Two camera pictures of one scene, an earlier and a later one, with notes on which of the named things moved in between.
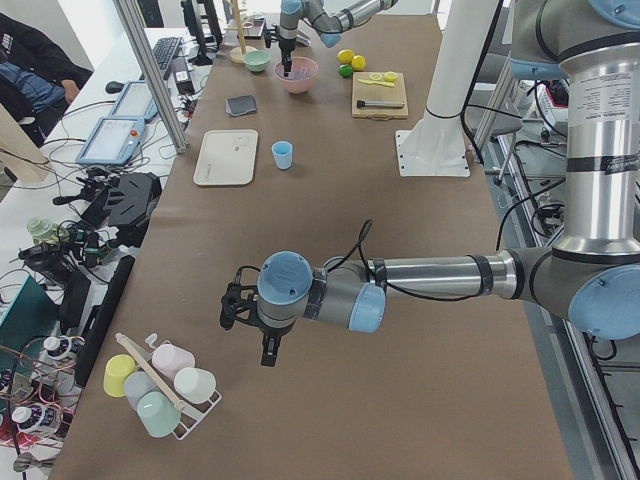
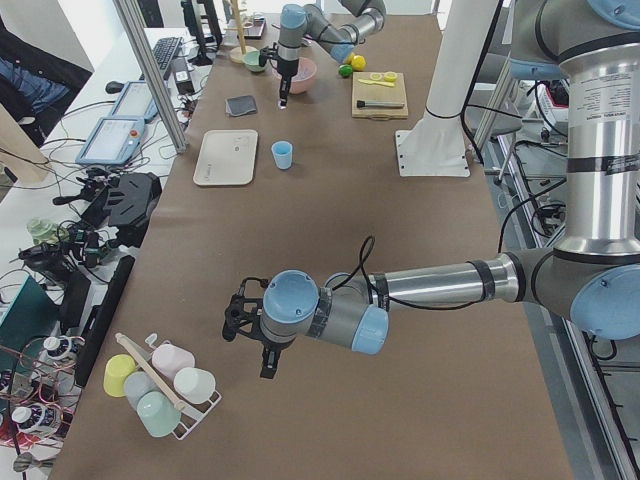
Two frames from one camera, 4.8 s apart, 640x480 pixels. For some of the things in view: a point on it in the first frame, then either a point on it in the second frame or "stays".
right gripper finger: [285, 63] -> [283, 94]
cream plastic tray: [226, 157] stays
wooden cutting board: [362, 91] stays
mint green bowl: [257, 60] stays
